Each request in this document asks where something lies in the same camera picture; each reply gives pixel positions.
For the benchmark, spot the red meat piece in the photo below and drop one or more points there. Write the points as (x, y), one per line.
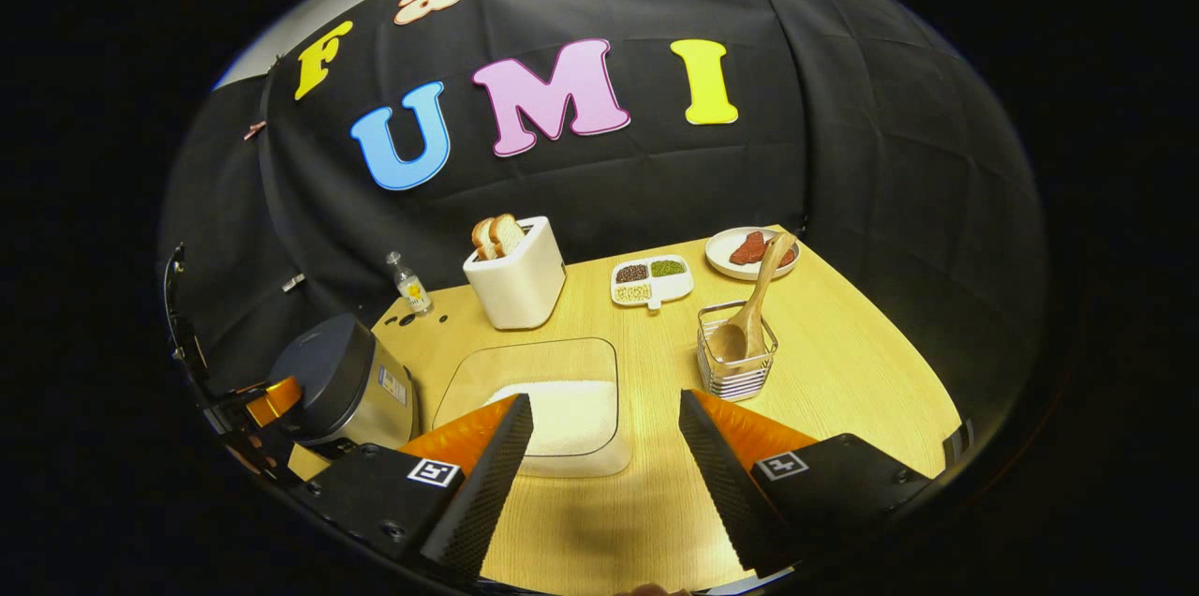
(789, 257)
(747, 249)

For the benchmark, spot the small clear glass bottle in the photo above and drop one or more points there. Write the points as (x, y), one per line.
(412, 291)

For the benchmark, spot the silver clip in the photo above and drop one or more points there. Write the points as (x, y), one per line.
(294, 283)

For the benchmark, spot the clear glass tray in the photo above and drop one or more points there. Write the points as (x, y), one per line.
(525, 362)

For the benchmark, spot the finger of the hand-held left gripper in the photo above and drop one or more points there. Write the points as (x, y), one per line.
(276, 401)
(248, 460)

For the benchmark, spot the white toaster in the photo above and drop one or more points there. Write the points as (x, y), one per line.
(520, 291)

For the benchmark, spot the pink clothes peg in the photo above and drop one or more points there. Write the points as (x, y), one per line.
(255, 130)

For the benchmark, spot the heap of dark beans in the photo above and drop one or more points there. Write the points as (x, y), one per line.
(632, 274)

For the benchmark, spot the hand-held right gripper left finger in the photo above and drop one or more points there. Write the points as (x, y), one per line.
(473, 502)

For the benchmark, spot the white divided dish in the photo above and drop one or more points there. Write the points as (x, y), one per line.
(674, 287)

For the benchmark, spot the heap of yellow soybeans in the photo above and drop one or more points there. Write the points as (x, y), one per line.
(634, 293)

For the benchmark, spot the white round plate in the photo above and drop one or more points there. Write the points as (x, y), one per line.
(719, 257)

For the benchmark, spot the heap of green beans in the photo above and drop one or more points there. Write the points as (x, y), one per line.
(668, 268)

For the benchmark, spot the dark grey rice cooker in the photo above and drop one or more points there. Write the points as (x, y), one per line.
(328, 371)

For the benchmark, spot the wooden spoon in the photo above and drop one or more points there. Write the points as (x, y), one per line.
(749, 334)

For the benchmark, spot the large pile of white rice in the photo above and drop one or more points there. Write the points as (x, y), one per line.
(571, 418)

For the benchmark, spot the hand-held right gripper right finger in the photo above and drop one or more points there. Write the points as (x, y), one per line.
(721, 493)

